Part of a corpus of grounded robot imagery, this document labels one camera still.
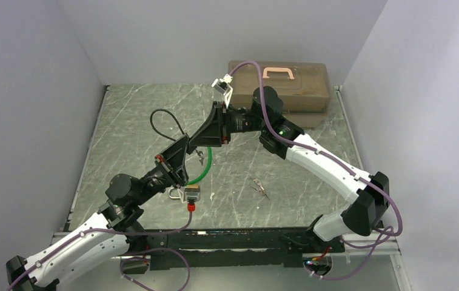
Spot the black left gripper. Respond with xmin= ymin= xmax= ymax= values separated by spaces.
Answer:
xmin=133 ymin=133 xmax=190 ymax=205

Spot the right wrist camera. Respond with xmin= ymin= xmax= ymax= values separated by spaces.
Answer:
xmin=212 ymin=74 xmax=233 ymax=108

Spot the brass padlock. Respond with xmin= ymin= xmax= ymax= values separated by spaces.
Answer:
xmin=167 ymin=187 xmax=184 ymax=201

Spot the black cable padlock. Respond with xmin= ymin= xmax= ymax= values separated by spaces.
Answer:
xmin=149 ymin=109 xmax=187 ymax=152

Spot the green cable lock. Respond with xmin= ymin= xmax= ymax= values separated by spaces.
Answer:
xmin=186 ymin=147 xmax=213 ymax=186

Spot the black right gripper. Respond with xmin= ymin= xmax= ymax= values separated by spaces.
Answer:
xmin=190 ymin=102 xmax=267 ymax=148

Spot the silver key bunch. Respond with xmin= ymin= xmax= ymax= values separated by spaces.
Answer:
xmin=251 ymin=178 xmax=270 ymax=199

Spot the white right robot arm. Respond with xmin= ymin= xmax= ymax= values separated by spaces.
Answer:
xmin=189 ymin=86 xmax=389 ymax=252

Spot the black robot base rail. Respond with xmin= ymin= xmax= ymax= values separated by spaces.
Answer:
xmin=126 ymin=227 xmax=345 ymax=270

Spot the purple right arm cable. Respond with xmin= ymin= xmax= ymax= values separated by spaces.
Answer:
xmin=229 ymin=60 xmax=403 ymax=281

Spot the brown plastic toolbox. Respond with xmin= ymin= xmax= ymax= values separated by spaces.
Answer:
xmin=230 ymin=61 xmax=332 ymax=128

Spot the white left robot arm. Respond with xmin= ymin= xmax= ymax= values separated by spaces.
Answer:
xmin=6 ymin=135 xmax=193 ymax=290

